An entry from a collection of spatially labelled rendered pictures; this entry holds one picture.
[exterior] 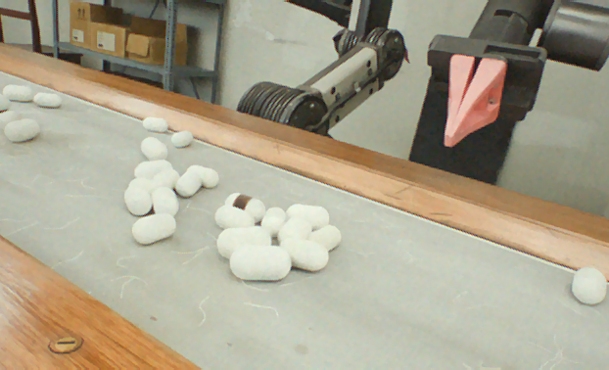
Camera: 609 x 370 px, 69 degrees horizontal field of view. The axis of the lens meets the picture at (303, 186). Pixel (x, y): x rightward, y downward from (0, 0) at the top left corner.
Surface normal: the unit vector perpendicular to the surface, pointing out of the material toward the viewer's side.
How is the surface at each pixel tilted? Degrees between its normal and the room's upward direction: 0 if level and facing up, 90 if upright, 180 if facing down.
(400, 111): 90
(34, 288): 0
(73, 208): 0
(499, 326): 0
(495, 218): 45
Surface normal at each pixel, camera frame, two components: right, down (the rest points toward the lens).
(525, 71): -0.50, 0.75
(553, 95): -0.51, 0.21
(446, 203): -0.25, -0.51
